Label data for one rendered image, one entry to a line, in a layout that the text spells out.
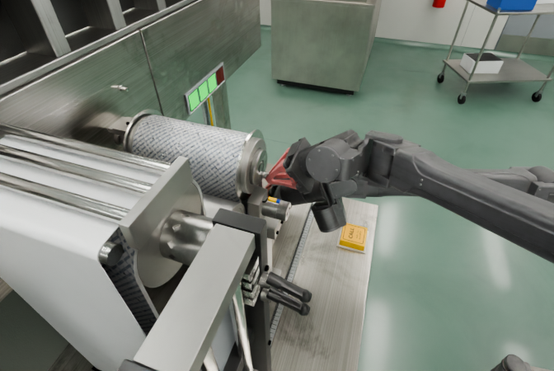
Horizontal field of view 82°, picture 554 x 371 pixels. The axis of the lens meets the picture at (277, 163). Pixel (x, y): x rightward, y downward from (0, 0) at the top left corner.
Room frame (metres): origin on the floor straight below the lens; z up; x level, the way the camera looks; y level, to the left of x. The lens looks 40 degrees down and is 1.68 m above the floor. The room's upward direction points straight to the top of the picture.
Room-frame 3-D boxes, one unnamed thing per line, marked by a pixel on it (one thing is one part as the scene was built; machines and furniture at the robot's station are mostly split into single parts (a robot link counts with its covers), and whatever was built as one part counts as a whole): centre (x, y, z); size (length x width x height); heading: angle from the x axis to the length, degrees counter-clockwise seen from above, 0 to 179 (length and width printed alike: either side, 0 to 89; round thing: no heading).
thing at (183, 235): (0.25, 0.11, 1.33); 0.06 x 0.06 x 0.06; 71
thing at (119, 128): (0.59, 0.33, 1.28); 0.06 x 0.05 x 0.02; 71
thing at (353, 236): (0.57, -0.22, 0.91); 0.07 x 0.07 x 0.02; 71
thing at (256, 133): (0.50, 0.05, 1.25); 0.15 x 0.01 x 0.15; 161
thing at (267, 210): (0.45, 0.02, 1.05); 0.06 x 0.05 x 0.31; 71
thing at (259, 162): (0.49, 0.04, 1.25); 0.07 x 0.02 x 0.07; 161
